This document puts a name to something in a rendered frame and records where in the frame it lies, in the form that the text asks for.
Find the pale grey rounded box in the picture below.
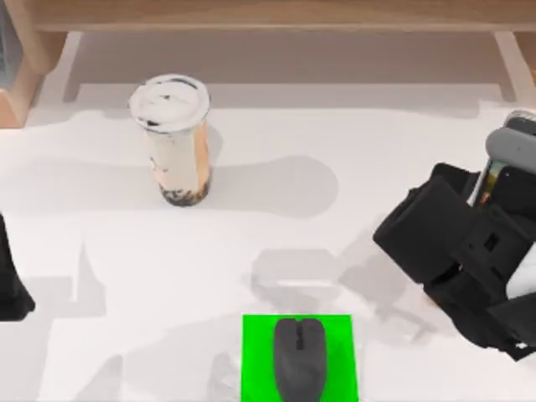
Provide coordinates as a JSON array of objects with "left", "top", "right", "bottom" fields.
[{"left": 485, "top": 126, "right": 536, "bottom": 171}]

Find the dark grey computer mouse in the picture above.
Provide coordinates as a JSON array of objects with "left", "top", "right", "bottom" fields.
[{"left": 272, "top": 317, "right": 327, "bottom": 402}]

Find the green mouse pad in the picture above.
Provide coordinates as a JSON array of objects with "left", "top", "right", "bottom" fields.
[{"left": 240, "top": 314, "right": 362, "bottom": 402}]

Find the wooden shelf unit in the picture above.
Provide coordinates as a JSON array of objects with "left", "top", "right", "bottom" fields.
[{"left": 0, "top": 0, "right": 536, "bottom": 129}]

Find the bubble tea cup white lid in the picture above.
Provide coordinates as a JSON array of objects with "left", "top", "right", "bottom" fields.
[{"left": 128, "top": 74, "right": 213, "bottom": 208}]

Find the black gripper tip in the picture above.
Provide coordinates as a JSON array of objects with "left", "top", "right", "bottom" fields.
[{"left": 0, "top": 213, "right": 37, "bottom": 323}]

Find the grey cabinet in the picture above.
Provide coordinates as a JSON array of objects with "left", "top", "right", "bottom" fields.
[{"left": 0, "top": 0, "right": 23, "bottom": 90}]

